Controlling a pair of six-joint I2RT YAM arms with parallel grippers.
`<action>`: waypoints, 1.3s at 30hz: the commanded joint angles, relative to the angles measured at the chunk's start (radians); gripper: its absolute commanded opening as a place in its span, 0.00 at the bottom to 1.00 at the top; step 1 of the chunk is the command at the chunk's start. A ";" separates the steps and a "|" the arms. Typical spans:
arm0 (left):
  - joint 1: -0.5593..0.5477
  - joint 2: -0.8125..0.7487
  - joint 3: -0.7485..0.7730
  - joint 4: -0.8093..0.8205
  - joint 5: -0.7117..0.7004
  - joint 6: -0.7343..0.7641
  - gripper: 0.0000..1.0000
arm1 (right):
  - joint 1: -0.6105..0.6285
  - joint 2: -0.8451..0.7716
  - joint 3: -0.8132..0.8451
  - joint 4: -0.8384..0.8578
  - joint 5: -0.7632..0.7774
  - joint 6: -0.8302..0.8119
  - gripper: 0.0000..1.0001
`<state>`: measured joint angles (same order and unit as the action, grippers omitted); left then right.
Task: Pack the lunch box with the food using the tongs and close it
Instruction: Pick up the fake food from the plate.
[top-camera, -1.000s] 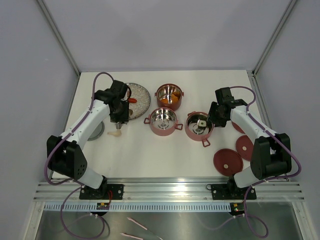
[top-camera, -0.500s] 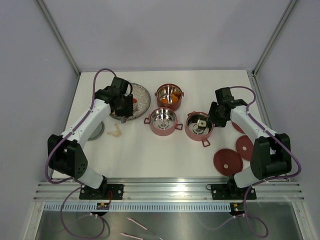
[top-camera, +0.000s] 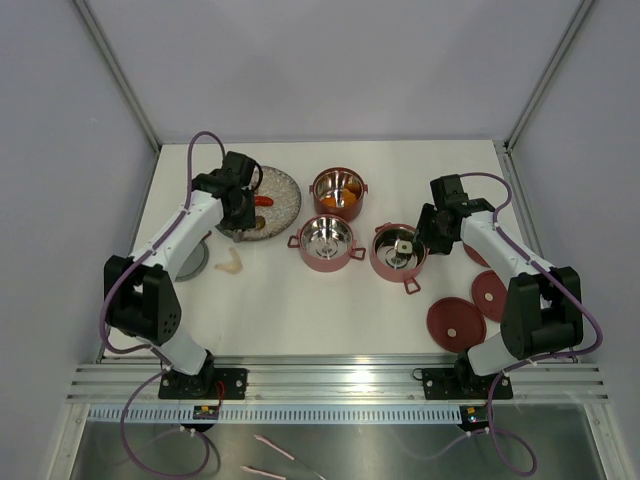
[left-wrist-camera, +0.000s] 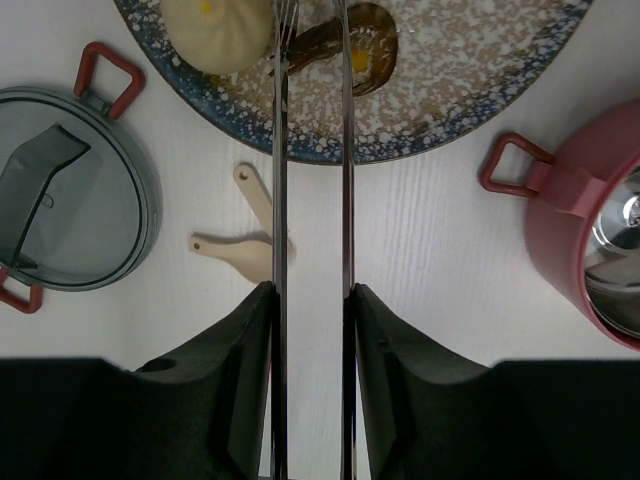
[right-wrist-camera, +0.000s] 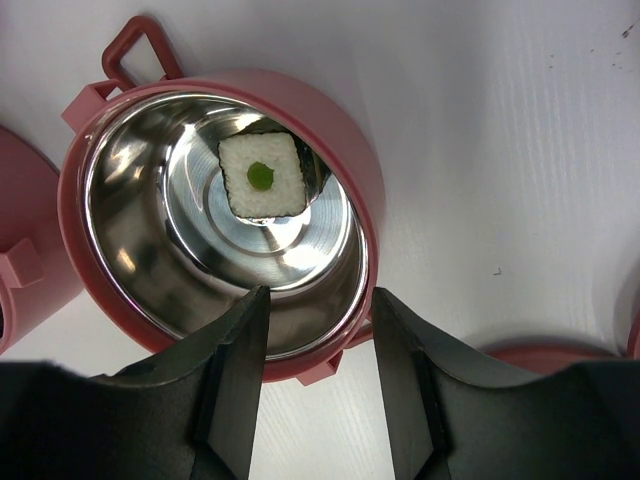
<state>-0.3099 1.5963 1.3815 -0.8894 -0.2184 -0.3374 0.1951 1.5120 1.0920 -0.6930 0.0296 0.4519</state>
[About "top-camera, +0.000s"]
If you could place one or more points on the grey glass pot lid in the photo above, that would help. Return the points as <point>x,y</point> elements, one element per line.
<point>195,263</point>

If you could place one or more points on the left aluminium post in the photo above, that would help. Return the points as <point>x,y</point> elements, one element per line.
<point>108,56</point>

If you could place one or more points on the dark red lid back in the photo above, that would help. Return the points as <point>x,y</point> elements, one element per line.
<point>475,256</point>

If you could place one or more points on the dark red lid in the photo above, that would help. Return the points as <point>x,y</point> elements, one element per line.
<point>475,256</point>
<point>455,324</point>
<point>489,295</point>

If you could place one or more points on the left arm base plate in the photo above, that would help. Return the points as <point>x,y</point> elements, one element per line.
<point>235,382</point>

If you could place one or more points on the aluminium post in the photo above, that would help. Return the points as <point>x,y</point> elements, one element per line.
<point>108,56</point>
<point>560,53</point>

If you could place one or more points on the aluminium front rail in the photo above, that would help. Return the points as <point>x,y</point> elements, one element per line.
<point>337,379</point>

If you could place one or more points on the right aluminium post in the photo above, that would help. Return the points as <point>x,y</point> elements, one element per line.
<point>560,53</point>

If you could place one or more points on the dark red lid middle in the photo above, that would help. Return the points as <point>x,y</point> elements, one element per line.
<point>489,295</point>

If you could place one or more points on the pink stick upper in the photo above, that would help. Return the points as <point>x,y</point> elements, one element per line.
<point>275,447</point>

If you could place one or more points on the speckled ceramic plate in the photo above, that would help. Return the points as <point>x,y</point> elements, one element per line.
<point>285,192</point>

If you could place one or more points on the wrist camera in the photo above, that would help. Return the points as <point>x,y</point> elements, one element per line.
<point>243,171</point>
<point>448,190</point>

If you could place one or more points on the dark red lid front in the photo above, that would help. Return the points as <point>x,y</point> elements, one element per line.
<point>455,324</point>

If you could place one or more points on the dark red lunch container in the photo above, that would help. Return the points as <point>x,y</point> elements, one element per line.
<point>329,183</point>

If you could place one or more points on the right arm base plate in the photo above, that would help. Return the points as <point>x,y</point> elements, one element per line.
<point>447,384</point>

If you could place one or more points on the pink lunch container with handle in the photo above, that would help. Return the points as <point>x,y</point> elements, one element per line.
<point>395,267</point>

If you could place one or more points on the pink stick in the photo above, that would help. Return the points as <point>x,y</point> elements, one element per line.
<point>262,473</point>
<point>275,447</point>

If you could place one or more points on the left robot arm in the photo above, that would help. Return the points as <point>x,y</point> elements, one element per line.
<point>140,298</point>

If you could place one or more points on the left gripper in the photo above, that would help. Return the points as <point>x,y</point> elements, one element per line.
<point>245,222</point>

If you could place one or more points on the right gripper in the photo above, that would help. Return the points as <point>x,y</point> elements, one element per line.
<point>438,246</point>

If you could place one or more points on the brown shrimp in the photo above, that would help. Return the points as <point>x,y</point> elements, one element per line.
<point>260,223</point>

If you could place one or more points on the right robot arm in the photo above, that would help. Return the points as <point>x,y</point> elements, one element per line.
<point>541,314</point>

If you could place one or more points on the red sausage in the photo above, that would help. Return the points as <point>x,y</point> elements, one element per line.
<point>263,201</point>

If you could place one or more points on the pink stick lower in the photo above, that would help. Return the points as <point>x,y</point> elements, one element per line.
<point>262,473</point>

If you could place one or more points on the orange fried chicken piece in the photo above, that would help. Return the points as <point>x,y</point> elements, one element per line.
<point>350,194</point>

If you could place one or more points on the white slotted cable duct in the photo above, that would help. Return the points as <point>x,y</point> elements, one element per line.
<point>281,414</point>

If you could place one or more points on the sushi roll piece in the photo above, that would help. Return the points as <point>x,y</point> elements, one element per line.
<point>404,247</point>

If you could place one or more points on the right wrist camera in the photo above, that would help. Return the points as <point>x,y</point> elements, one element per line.
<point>448,190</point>

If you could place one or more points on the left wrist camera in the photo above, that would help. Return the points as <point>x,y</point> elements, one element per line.
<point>243,171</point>

